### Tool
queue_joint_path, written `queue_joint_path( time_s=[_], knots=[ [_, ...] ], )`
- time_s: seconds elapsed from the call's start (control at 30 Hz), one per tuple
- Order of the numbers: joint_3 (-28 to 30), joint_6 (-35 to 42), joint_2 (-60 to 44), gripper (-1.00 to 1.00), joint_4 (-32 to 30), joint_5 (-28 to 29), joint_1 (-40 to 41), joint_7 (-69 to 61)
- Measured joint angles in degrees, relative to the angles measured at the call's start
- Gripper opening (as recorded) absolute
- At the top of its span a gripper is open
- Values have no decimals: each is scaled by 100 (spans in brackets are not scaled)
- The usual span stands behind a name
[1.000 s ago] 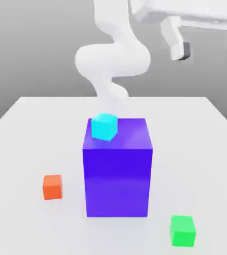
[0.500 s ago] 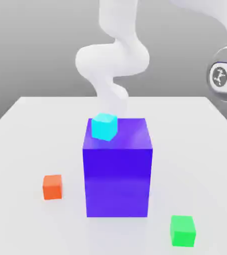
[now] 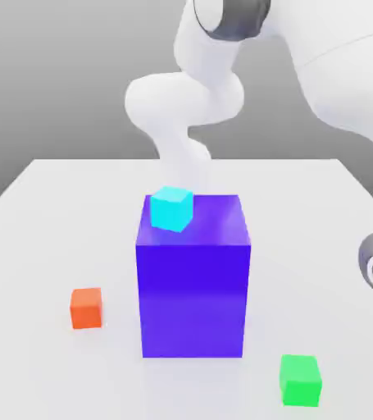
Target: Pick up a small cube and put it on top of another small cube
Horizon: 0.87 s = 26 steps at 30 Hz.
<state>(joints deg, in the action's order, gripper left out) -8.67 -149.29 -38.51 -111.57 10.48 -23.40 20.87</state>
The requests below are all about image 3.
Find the small green cube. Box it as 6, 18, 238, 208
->
279, 354, 323, 408

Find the large blue box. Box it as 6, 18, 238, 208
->
135, 194, 252, 359

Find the small cyan cube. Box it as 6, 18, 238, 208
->
149, 185, 194, 234

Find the small orange cube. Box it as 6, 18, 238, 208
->
70, 287, 103, 330

